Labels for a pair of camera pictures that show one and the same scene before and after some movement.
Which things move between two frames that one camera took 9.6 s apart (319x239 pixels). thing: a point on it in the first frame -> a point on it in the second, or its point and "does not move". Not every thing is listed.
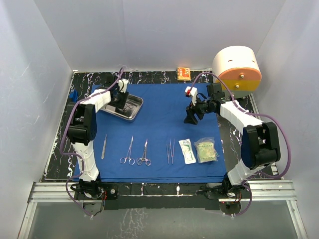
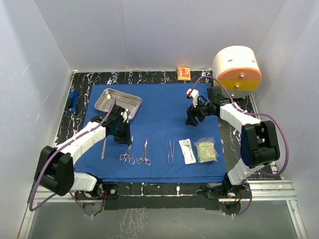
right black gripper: [191, 110] does not move
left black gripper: [123, 96] -> [126, 139]
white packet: [188, 151] does not move
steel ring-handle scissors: [139, 161] does not move
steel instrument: [128, 107] -> [128, 155]
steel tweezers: [168, 154] does not move
